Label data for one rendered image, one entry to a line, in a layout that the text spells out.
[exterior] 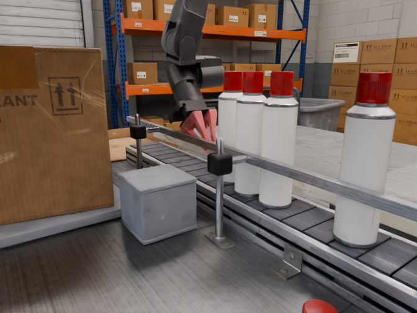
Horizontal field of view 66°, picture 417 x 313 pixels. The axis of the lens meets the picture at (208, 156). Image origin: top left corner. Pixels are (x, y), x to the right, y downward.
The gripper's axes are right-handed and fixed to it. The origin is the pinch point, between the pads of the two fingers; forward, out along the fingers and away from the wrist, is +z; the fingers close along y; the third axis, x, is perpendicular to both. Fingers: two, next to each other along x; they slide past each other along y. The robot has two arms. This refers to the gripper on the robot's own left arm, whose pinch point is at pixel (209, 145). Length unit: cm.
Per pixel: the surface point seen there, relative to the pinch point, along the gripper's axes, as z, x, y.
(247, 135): 5.6, -14.1, -2.8
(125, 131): -36, 55, 7
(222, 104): -2.5, -11.0, -2.1
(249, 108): 2.5, -16.9, -2.7
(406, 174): 20.0, -15.0, 32.1
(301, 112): -61, 98, 172
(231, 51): -268, 248, 300
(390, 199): 22.6, -30.4, -4.5
